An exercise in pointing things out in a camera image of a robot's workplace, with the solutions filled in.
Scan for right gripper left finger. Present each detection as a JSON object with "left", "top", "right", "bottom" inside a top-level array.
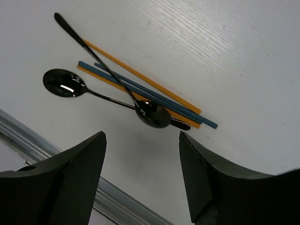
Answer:
[{"left": 0, "top": 132, "right": 106, "bottom": 225}]

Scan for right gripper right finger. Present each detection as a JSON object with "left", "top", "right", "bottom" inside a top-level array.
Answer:
[{"left": 179, "top": 132, "right": 300, "bottom": 225}]

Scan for black spoon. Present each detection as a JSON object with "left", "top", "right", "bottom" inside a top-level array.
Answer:
[
  {"left": 54, "top": 12, "right": 171, "bottom": 128},
  {"left": 43, "top": 68, "right": 191, "bottom": 130}
]

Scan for orange chopstick lower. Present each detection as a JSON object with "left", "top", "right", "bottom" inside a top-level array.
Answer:
[{"left": 77, "top": 66, "right": 201, "bottom": 129}]

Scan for grey chopstick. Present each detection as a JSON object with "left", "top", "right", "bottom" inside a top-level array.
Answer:
[{"left": 92, "top": 63, "right": 218, "bottom": 129}]

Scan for orange black chopstick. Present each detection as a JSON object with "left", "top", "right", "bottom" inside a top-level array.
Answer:
[{"left": 83, "top": 39, "right": 201, "bottom": 114}]

